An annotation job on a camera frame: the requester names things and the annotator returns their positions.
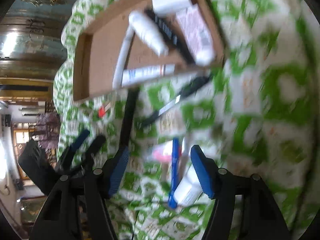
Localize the pink white cream tube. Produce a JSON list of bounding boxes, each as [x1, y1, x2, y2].
[[176, 4, 216, 67]]

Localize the wooden glass cabinet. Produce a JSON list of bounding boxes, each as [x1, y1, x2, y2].
[[1, 0, 76, 99]]

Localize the white red tube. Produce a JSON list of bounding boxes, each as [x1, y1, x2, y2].
[[129, 10, 169, 57]]

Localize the black marker yellow ends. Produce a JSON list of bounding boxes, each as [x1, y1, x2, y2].
[[119, 87, 140, 148]]

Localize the green white patterned blanket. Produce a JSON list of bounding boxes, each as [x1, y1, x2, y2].
[[52, 0, 320, 240]]

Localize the black gel pen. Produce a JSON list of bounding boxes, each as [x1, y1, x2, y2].
[[139, 74, 213, 129]]

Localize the white marker pen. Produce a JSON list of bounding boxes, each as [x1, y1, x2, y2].
[[112, 25, 135, 90]]

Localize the black blue-capped marker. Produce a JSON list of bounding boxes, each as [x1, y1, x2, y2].
[[144, 8, 195, 64]]

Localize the white blue ointment tube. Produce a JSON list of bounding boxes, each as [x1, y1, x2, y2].
[[121, 64, 175, 87]]

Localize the pink item in clear bag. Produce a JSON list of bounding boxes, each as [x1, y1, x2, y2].
[[151, 140, 173, 163]]

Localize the brown cardboard tray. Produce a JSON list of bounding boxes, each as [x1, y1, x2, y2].
[[73, 0, 225, 102]]

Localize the white charger adapter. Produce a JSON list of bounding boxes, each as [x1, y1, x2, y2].
[[152, 0, 193, 16]]

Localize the white pill bottle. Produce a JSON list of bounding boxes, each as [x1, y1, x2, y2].
[[173, 165, 202, 206]]

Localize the blue marker pen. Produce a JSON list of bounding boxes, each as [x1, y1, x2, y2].
[[168, 138, 180, 209]]

